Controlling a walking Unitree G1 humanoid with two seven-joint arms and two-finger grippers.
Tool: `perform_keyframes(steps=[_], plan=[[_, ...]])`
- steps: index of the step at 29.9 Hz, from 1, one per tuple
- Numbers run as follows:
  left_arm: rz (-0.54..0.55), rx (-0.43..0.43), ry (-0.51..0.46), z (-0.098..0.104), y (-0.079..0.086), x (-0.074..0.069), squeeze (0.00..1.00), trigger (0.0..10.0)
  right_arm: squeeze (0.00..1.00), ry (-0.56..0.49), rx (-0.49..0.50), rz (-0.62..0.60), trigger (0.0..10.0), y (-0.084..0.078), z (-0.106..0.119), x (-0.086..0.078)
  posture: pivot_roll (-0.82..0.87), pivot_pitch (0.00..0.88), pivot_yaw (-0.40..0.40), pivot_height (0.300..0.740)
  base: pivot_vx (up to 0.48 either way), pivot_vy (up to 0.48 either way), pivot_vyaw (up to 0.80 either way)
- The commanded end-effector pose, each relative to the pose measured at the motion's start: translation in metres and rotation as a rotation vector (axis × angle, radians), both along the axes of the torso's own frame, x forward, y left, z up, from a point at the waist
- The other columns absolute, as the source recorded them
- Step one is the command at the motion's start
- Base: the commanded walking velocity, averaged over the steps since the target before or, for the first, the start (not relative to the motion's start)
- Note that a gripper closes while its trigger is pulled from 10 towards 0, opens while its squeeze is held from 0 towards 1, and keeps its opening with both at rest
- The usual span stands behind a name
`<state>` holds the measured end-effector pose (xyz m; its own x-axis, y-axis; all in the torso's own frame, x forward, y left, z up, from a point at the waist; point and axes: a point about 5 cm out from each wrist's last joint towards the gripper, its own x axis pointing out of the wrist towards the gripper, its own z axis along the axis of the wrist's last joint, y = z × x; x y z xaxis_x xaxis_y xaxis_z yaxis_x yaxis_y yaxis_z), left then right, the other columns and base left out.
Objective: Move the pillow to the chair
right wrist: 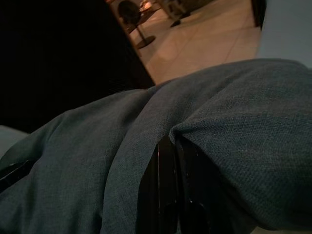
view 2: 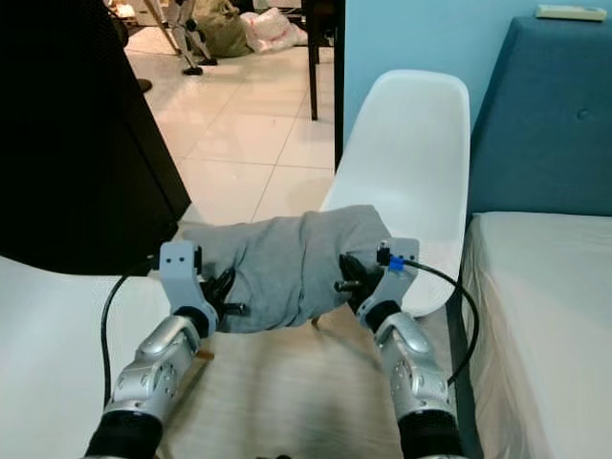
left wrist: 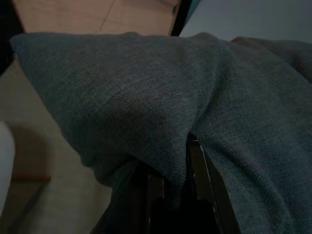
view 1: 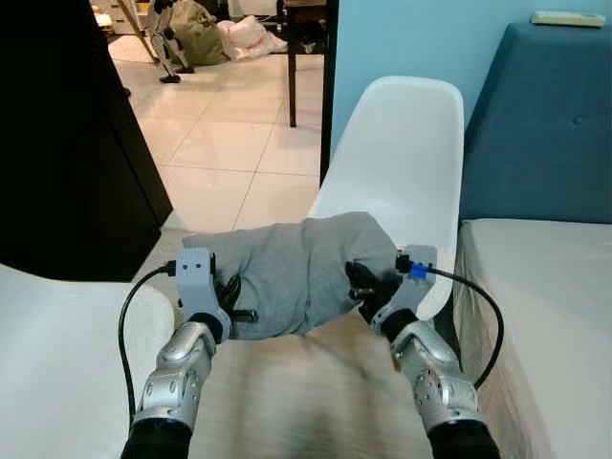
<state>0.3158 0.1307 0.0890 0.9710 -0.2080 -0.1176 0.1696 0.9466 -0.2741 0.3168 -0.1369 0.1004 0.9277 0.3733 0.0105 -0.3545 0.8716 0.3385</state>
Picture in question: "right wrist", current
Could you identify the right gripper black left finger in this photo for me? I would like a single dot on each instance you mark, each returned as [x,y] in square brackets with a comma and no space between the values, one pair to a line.
[13,171]

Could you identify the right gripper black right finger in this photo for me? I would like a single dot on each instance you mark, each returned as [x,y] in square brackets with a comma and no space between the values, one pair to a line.
[180,190]

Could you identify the teal linen pillow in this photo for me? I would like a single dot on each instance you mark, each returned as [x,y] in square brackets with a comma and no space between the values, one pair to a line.
[85,146]

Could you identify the black pedestal chair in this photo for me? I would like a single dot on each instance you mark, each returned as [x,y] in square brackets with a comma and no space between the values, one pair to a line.
[129,11]

